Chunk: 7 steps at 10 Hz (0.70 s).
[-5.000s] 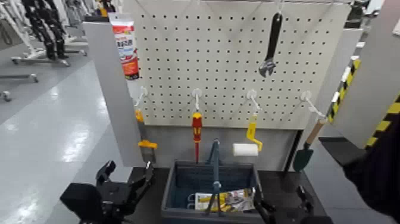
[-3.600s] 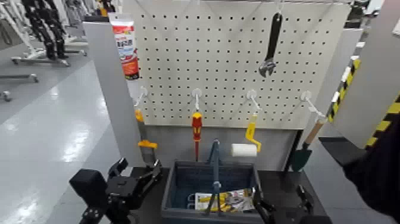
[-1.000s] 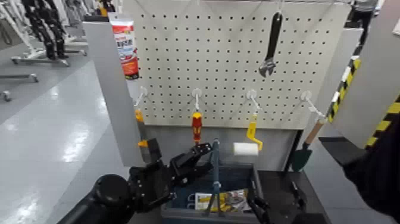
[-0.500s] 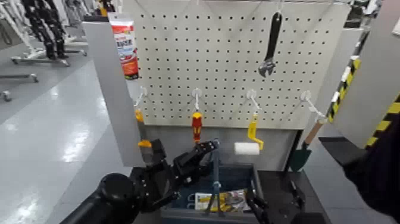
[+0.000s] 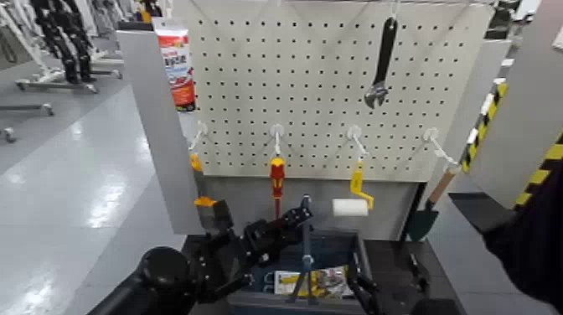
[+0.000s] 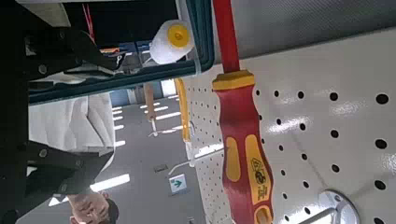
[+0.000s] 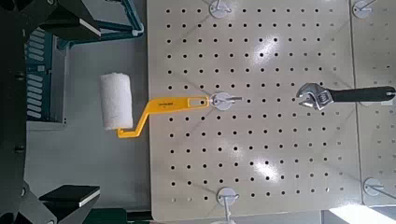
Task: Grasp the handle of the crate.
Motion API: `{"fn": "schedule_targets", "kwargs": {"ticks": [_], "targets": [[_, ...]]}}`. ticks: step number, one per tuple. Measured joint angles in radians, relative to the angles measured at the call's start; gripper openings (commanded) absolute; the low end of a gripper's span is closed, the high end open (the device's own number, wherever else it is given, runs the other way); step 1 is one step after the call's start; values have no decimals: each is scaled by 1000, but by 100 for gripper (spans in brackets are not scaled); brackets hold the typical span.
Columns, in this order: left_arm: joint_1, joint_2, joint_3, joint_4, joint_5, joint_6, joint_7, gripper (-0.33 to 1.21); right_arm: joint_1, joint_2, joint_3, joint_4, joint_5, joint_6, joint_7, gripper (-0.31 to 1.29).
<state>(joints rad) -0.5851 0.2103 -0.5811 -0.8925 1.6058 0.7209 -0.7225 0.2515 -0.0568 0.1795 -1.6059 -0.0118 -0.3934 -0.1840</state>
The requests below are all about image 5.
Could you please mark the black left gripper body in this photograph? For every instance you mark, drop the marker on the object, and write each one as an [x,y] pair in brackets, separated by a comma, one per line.
[224,264]

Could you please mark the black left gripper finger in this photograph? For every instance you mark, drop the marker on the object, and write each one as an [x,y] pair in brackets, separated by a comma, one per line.
[231,288]
[281,231]

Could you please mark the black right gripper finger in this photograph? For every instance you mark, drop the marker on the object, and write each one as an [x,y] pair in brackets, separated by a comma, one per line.
[363,290]
[420,275]

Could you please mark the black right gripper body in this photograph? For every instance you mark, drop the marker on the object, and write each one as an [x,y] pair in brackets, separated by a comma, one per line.
[435,308]

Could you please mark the packaged yellow tool set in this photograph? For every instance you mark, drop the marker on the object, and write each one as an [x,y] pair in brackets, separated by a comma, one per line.
[330,281]

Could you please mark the grey panel below pegboard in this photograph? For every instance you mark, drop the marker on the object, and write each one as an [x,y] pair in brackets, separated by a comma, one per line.
[246,193]

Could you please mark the red yellow screwdriver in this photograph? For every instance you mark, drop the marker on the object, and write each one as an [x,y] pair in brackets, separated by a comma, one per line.
[277,176]

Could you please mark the white pegboard hook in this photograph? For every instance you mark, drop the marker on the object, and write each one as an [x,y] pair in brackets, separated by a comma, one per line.
[354,132]
[393,6]
[277,130]
[201,128]
[431,134]

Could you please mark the black bulky object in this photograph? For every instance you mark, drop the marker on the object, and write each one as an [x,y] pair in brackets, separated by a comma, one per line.
[532,246]

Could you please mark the white perforated pegboard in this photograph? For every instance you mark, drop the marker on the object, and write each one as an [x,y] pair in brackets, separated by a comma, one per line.
[308,88]

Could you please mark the plain grey side panel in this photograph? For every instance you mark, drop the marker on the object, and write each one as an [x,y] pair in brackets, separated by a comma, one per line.
[158,132]

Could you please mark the red white sealant tube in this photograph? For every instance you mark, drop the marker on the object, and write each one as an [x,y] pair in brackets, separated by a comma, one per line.
[178,66]

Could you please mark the large grey board with tape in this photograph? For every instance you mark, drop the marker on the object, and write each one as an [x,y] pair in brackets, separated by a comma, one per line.
[523,110]

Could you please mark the grey side panel with tape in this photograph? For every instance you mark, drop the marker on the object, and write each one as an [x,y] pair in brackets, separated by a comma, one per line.
[479,88]

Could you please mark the black adjustable wrench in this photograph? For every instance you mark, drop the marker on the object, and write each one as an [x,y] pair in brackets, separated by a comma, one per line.
[386,48]

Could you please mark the grey caster wheel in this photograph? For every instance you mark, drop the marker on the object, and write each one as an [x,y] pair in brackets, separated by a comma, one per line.
[9,134]

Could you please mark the grey wheeled base bar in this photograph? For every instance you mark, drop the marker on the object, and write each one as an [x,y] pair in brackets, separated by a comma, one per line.
[26,107]

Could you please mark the white wheeled stand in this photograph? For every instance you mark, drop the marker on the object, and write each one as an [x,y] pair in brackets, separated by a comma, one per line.
[35,66]

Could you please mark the black robot on stand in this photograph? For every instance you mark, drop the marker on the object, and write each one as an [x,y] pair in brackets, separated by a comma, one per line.
[61,35]

